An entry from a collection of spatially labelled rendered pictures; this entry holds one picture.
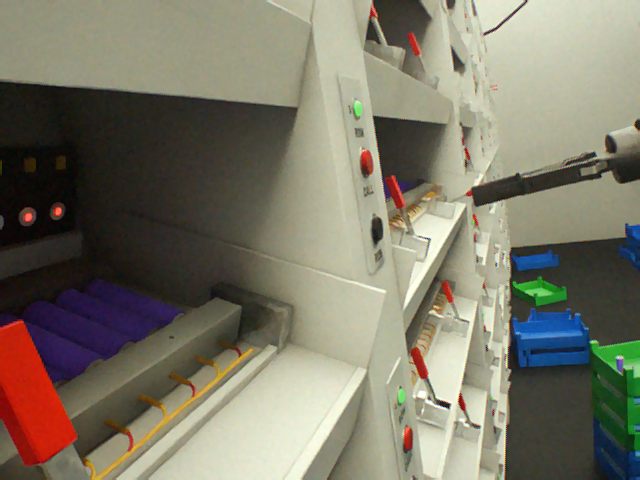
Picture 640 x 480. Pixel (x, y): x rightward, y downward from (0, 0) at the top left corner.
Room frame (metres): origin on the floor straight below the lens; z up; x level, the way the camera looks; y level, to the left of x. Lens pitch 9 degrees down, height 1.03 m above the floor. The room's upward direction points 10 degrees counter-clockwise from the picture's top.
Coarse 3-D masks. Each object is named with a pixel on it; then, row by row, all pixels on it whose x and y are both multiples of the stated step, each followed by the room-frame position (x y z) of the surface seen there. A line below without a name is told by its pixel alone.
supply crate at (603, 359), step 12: (600, 348) 1.28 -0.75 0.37; (612, 348) 1.28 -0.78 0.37; (624, 348) 1.27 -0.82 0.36; (636, 348) 1.27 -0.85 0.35; (600, 360) 1.22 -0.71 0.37; (612, 360) 1.28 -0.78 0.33; (624, 360) 1.27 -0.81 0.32; (636, 360) 1.26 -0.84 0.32; (600, 372) 1.22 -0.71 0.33; (612, 372) 1.16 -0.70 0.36; (624, 372) 1.10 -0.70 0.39; (636, 372) 1.19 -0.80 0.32; (612, 384) 1.16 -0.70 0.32; (624, 384) 1.10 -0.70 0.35; (636, 384) 1.09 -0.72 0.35
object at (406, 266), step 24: (384, 168) 0.97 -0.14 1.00; (408, 168) 0.95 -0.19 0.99; (456, 192) 0.92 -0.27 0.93; (432, 216) 0.74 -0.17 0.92; (456, 216) 0.77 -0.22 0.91; (432, 240) 0.59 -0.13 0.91; (408, 264) 0.35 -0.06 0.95; (432, 264) 0.51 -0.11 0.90; (408, 288) 0.35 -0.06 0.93; (408, 312) 0.40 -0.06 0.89
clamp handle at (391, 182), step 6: (390, 180) 0.51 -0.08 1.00; (390, 186) 0.51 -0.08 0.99; (396, 186) 0.51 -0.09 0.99; (390, 192) 0.51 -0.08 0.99; (396, 192) 0.51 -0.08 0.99; (396, 198) 0.51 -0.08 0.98; (402, 198) 0.51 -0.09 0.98; (396, 204) 0.51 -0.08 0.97; (402, 204) 0.51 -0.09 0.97; (402, 210) 0.51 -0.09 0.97; (402, 216) 0.51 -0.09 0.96; (408, 222) 0.51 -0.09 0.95; (408, 228) 0.51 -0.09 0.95; (414, 234) 0.51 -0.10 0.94
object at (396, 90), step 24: (360, 0) 0.35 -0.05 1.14; (360, 24) 0.35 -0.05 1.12; (384, 48) 0.50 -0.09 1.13; (384, 72) 0.42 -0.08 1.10; (408, 72) 0.94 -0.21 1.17; (432, 72) 0.92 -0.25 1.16; (456, 72) 0.91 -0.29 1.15; (384, 96) 0.44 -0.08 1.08; (408, 96) 0.54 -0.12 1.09; (432, 96) 0.68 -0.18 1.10; (432, 120) 0.74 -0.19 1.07
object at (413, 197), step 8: (424, 184) 0.90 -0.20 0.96; (432, 184) 0.91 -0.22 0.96; (408, 192) 0.77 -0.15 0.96; (416, 192) 0.79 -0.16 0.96; (424, 192) 0.83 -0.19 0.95; (432, 192) 0.89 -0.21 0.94; (392, 200) 0.68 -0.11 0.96; (408, 200) 0.71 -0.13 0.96; (416, 200) 0.78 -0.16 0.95; (392, 208) 0.62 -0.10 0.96; (408, 208) 0.70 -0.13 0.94; (392, 216) 0.63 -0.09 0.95; (400, 216) 0.65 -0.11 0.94; (408, 216) 0.66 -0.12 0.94; (392, 224) 0.59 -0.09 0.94; (400, 224) 0.60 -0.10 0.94; (392, 232) 0.56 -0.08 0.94
